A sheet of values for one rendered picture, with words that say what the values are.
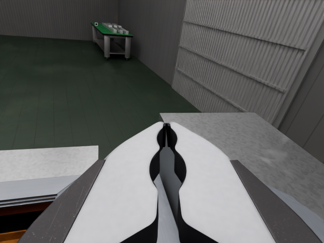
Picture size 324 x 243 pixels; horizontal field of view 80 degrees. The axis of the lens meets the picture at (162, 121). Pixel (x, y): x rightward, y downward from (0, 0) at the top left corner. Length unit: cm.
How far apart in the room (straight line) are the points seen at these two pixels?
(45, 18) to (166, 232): 830
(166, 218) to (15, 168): 77
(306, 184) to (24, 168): 122
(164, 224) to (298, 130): 205
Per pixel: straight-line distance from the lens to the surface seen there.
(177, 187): 83
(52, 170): 114
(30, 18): 867
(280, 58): 260
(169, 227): 80
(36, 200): 93
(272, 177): 83
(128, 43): 606
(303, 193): 84
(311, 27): 250
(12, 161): 126
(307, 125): 252
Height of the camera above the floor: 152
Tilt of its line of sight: 30 degrees down
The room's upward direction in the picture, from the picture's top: 9 degrees clockwise
